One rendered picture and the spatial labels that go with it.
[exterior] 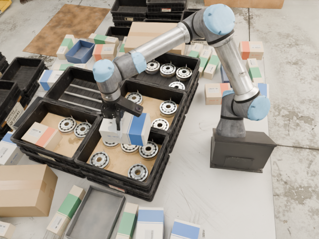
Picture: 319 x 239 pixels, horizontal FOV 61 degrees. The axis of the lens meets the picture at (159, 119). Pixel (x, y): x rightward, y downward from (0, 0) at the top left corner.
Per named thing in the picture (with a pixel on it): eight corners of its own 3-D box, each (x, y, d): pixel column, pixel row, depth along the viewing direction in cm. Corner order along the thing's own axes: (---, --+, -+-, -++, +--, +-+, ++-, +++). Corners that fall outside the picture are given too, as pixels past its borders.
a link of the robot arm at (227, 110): (234, 113, 145) (237, 88, 143) (251, 117, 133) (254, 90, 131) (215, 113, 141) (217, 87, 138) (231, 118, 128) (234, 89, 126)
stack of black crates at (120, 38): (147, 45, 305) (145, 27, 287) (141, 63, 288) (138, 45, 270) (113, 43, 312) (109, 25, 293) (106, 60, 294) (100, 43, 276)
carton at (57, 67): (55, 75, 204) (52, 69, 199) (57, 69, 207) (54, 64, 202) (86, 75, 202) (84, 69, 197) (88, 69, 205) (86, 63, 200)
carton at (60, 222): (77, 189, 148) (73, 184, 143) (86, 193, 146) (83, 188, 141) (51, 232, 135) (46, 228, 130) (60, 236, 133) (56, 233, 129)
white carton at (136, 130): (151, 124, 128) (149, 113, 120) (145, 146, 121) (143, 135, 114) (110, 120, 131) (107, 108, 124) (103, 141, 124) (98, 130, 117)
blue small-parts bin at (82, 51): (81, 46, 223) (79, 39, 217) (97, 50, 218) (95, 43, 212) (67, 61, 212) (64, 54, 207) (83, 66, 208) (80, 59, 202)
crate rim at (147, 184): (170, 136, 140) (169, 133, 138) (148, 188, 123) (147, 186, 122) (102, 117, 150) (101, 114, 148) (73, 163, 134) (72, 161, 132)
